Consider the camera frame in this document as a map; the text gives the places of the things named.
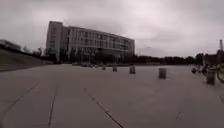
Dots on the grey paved plaza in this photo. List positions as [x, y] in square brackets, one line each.
[110, 90]

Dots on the large pale multi-storey building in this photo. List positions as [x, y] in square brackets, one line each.
[86, 40]

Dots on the row of stone bollards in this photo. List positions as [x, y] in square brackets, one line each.
[162, 73]

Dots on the row of dark trees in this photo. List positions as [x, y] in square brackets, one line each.
[166, 60]

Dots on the wide grey stone steps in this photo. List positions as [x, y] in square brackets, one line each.
[16, 61]

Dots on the low building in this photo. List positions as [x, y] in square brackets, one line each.
[8, 44]

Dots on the tall pale mast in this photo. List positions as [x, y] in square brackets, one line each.
[220, 46]

